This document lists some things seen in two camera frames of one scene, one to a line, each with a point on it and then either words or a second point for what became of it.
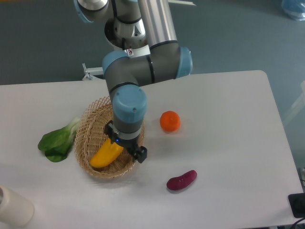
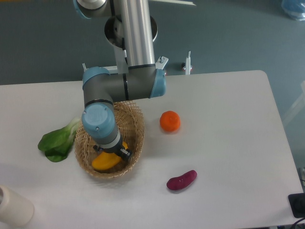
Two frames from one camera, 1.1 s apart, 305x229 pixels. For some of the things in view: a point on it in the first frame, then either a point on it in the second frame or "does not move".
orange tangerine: x=170 y=120 does not move
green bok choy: x=55 y=144 does not move
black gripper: x=140 y=152 → x=117 y=149
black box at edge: x=297 y=203 does not move
